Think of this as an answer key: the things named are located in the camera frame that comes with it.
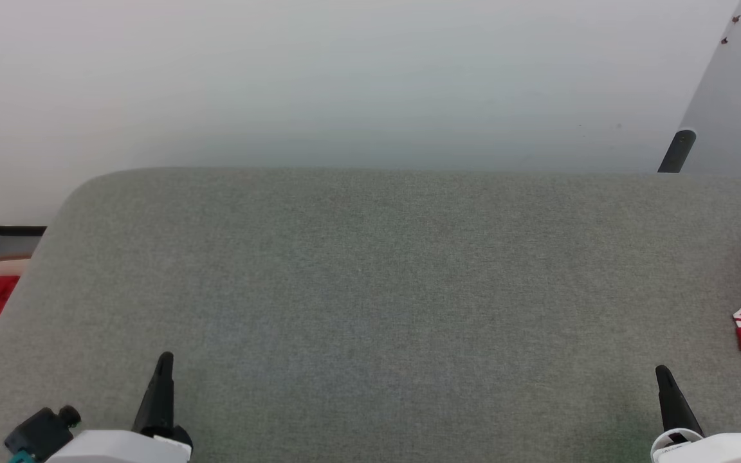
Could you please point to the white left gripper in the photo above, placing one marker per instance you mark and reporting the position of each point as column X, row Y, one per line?
column 119, row 447

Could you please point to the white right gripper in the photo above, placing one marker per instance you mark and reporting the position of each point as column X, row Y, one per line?
column 718, row 449

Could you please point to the grey fabric sofa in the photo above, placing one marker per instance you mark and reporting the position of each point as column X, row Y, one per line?
column 370, row 308

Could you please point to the black pole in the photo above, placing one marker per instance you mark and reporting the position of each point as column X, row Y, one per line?
column 678, row 151

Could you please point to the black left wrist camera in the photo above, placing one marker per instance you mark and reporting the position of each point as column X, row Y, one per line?
column 39, row 434

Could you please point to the teal left camera connector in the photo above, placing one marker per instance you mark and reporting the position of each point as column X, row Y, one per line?
column 18, row 457

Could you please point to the black picture frame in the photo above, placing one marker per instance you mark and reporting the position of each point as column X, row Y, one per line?
column 10, row 231

